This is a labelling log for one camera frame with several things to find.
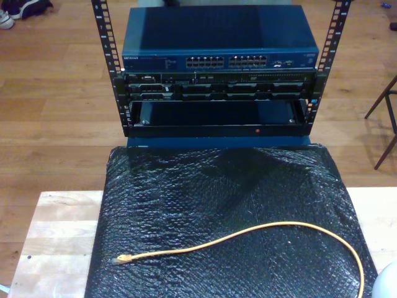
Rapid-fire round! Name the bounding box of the blue network switch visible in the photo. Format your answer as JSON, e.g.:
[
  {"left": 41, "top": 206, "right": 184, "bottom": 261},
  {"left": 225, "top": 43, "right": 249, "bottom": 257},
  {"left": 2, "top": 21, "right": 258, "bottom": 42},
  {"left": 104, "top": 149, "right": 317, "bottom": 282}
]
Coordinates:
[{"left": 121, "top": 4, "right": 320, "bottom": 73}]

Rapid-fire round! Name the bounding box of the black perforated rack post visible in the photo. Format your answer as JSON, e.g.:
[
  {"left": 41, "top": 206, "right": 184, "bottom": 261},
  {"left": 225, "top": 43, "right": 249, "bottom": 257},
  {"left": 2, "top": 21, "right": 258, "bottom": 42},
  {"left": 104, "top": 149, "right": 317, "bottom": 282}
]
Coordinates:
[
  {"left": 91, "top": 0, "right": 131, "bottom": 137},
  {"left": 302, "top": 0, "right": 353, "bottom": 137}
]

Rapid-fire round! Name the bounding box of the wooden chair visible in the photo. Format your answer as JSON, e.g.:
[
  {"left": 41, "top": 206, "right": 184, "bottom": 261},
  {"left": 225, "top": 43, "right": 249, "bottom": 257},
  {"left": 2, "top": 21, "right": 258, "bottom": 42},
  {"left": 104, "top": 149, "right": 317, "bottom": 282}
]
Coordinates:
[{"left": 364, "top": 74, "right": 397, "bottom": 171}]

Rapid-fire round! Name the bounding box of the black rack tray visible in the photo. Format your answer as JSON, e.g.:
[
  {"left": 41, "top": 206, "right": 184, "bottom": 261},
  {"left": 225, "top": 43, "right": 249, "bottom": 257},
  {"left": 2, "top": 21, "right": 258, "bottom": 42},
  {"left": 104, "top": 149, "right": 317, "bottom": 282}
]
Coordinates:
[{"left": 123, "top": 99, "right": 314, "bottom": 137}]

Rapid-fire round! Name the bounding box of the black rack server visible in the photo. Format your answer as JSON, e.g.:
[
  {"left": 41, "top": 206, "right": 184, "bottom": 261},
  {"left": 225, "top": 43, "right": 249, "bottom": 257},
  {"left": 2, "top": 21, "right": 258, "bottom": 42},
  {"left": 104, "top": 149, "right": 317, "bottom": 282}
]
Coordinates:
[{"left": 123, "top": 71, "right": 316, "bottom": 102}]

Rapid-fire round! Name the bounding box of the black bubble wrap mat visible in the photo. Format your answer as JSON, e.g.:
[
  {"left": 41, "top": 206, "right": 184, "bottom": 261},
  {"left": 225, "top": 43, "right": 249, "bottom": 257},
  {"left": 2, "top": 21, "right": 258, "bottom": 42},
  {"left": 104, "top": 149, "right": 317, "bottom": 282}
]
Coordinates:
[{"left": 84, "top": 144, "right": 387, "bottom": 298}]

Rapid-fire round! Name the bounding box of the blue base box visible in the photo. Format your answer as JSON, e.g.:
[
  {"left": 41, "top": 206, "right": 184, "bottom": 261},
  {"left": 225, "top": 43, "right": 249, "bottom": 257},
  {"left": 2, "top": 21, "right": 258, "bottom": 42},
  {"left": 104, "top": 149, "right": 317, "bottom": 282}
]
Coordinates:
[{"left": 126, "top": 135, "right": 312, "bottom": 150}]

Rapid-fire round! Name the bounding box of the dark sneaker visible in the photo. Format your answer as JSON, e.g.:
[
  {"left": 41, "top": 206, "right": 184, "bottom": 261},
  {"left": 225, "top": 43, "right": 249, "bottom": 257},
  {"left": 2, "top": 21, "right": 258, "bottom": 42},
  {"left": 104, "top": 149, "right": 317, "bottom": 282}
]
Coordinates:
[{"left": 7, "top": 0, "right": 53, "bottom": 20}]

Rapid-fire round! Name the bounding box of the yellow network cable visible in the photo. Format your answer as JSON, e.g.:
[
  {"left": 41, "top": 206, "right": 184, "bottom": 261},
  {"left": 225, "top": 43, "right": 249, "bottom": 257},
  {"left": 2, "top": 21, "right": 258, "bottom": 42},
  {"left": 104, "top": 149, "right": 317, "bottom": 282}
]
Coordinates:
[{"left": 112, "top": 220, "right": 366, "bottom": 298}]

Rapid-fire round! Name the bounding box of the white sneaker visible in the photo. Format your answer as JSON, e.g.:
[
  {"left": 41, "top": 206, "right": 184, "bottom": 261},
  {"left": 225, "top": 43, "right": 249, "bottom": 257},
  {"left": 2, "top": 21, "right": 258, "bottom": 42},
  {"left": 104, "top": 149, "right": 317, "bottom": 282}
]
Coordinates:
[{"left": 0, "top": 9, "right": 16, "bottom": 30}]

